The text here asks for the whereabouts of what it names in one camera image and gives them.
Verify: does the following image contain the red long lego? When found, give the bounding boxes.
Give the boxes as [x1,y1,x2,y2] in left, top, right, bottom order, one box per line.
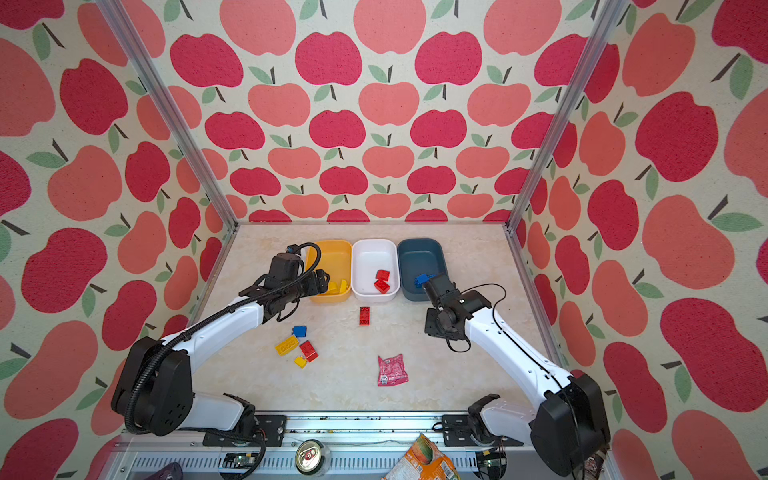
[359,307,370,326]

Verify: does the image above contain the aluminium post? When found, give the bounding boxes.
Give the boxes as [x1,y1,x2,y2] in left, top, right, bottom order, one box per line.
[96,0,239,233]
[506,0,631,232]

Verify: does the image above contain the dark teal plastic bin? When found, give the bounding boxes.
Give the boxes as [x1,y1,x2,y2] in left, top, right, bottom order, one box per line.
[397,238,448,302]

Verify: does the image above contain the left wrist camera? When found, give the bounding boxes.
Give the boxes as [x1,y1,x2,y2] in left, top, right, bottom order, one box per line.
[264,245,304,290]

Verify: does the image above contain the pink snack packet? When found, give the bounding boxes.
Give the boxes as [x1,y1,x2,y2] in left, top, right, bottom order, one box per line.
[377,354,409,387]

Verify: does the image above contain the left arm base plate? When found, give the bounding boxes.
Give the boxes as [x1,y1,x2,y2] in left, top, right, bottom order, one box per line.
[202,414,287,448]

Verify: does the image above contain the white plastic bin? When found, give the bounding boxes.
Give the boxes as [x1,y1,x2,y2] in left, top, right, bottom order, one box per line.
[351,239,401,306]

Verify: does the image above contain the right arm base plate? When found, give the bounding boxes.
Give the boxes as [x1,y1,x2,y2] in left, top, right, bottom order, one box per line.
[432,414,523,448]

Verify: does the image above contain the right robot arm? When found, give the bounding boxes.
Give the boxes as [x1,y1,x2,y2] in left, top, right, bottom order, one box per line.
[422,274,611,479]

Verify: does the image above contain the yellow plastic bin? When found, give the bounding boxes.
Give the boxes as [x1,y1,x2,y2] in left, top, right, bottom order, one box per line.
[310,240,352,304]

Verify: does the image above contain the right aluminium post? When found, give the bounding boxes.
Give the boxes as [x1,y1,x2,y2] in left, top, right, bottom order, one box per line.
[506,0,631,232]

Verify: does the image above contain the aluminium front rail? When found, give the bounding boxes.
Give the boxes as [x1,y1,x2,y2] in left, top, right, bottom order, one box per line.
[107,410,607,480]

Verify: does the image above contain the yellow long lego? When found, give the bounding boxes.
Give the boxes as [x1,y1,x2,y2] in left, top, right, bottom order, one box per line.
[275,335,299,356]

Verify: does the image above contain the left aluminium post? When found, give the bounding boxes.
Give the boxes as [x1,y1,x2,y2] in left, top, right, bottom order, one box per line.
[96,0,239,233]

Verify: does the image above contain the green circuit board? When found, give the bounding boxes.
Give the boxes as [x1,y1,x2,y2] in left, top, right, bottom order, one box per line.
[222,453,256,469]

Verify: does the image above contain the soda can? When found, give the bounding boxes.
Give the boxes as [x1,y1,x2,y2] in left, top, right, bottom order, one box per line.
[294,439,331,477]

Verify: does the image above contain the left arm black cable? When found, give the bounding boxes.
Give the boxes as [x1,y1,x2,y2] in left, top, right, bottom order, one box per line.
[124,241,323,480]

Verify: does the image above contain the dark glass jar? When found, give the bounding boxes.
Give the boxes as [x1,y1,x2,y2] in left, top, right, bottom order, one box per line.
[581,450,607,480]

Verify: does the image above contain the dark purple object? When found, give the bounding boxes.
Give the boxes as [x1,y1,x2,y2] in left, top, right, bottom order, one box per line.
[145,462,184,480]

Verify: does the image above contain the orange snack bag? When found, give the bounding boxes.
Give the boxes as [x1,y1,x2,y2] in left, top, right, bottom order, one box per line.
[384,434,460,480]

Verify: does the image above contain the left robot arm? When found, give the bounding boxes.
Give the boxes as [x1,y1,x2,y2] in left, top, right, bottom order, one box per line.
[111,269,330,443]

